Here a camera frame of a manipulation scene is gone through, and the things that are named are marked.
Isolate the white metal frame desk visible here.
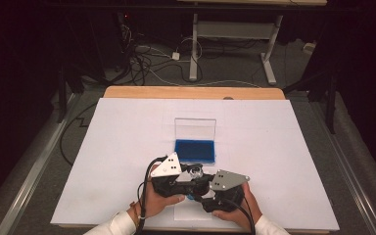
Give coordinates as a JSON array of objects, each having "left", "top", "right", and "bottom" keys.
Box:
[{"left": 177, "top": 0, "right": 328, "bottom": 86}]

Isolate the person's left hand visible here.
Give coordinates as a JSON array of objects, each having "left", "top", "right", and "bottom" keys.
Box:
[{"left": 135, "top": 164, "right": 187, "bottom": 220}]

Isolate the white paper sheet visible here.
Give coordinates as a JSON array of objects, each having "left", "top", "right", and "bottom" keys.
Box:
[{"left": 173, "top": 195, "right": 214, "bottom": 221}]

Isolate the black round stamp cap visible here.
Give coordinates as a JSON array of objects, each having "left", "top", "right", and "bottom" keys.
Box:
[{"left": 189, "top": 180, "right": 215, "bottom": 201}]

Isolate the right hand-held gripper black cable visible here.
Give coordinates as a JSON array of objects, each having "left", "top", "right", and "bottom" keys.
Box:
[{"left": 221, "top": 197, "right": 258, "bottom": 235}]

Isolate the aluminium floor rail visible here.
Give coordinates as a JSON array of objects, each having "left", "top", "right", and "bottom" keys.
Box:
[
  {"left": 309, "top": 101, "right": 376, "bottom": 235},
  {"left": 0, "top": 94, "right": 82, "bottom": 235}
]

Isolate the blue ink pad clear case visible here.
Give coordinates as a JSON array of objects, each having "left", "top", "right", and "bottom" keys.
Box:
[{"left": 173, "top": 117, "right": 217, "bottom": 165}]

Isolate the black stamp with clear handle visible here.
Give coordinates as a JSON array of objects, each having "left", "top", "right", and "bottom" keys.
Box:
[{"left": 185, "top": 164, "right": 210, "bottom": 184}]

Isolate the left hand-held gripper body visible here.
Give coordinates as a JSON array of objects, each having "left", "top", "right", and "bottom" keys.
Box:
[{"left": 150, "top": 152, "right": 194, "bottom": 199}]

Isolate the hand-held gripper black cable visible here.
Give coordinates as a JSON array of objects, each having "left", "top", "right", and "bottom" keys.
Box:
[
  {"left": 221, "top": 197, "right": 258, "bottom": 235},
  {"left": 136, "top": 156, "right": 169, "bottom": 235}
]

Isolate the white box on floor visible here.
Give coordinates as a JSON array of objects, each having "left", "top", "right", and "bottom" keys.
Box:
[{"left": 303, "top": 42, "right": 317, "bottom": 55}]

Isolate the thin black floor cable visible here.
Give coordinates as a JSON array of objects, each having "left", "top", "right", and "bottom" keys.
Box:
[{"left": 59, "top": 102, "right": 99, "bottom": 167}]

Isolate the left hand-held gripper black cable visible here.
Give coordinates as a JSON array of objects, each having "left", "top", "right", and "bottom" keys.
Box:
[{"left": 136, "top": 156, "right": 169, "bottom": 235}]

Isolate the black metal stand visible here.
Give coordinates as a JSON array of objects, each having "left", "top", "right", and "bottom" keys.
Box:
[
  {"left": 325, "top": 74, "right": 338, "bottom": 135},
  {"left": 57, "top": 65, "right": 71, "bottom": 124}
]

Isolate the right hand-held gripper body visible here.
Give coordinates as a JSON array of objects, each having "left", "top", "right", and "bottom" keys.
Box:
[{"left": 209, "top": 168, "right": 251, "bottom": 211}]

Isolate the white table cover board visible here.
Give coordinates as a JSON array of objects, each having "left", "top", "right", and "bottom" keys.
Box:
[{"left": 50, "top": 97, "right": 341, "bottom": 232}]

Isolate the tangle of floor cables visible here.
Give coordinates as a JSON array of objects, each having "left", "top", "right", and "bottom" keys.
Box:
[{"left": 118, "top": 21, "right": 205, "bottom": 87}]

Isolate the person's right hand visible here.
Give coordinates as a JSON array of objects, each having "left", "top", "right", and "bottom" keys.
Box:
[{"left": 211, "top": 181, "right": 263, "bottom": 229}]

